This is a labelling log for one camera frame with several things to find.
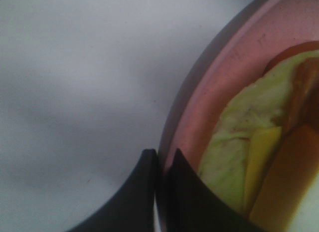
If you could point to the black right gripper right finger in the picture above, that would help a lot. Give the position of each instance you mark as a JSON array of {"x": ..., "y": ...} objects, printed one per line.
[{"x": 191, "y": 207}]

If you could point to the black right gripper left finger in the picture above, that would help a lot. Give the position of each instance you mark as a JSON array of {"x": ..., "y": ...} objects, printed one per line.
[{"x": 131, "y": 208}]

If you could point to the white bread sandwich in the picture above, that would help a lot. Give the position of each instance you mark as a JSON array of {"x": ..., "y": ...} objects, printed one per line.
[{"x": 262, "y": 160}]

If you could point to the pink round plate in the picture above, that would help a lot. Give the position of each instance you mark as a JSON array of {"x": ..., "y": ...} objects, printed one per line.
[{"x": 236, "y": 57}]

